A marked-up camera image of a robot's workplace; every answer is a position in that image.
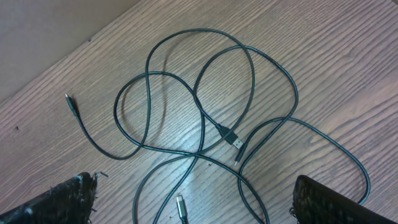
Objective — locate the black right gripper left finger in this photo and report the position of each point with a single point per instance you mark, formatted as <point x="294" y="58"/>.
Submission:
<point x="68" y="202"/>

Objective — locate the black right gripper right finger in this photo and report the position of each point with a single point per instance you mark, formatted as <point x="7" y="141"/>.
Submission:
<point x="314" y="203"/>

